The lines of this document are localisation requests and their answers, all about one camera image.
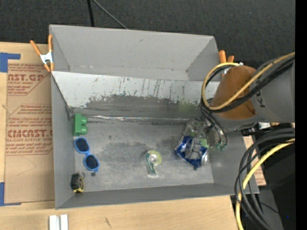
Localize green toy building block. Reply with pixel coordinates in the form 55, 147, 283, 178
72, 113, 88, 137

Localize black and yellow tape measure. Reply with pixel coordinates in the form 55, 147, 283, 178
70, 172, 85, 194

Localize green and silver crushed can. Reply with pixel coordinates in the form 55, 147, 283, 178
143, 149, 163, 177

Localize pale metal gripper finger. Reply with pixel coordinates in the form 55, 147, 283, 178
183, 139, 193, 156
190, 139, 202, 160

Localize grey metal bin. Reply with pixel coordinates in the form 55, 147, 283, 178
48, 24, 261, 210

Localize blue sunglasses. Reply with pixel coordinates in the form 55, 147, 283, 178
73, 137, 101, 172

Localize blue crushed can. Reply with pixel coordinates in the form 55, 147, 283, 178
174, 135, 210, 170

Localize brown cardboard board red print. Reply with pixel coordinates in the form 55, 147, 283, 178
0, 41, 56, 207

